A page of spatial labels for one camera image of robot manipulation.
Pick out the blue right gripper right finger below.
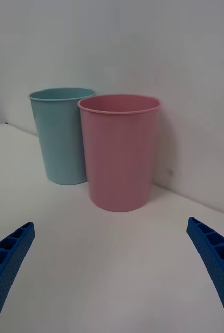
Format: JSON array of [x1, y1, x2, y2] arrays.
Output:
[[186, 216, 224, 332]]

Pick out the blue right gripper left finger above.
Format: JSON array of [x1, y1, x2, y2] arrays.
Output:
[[0, 221, 36, 333]]

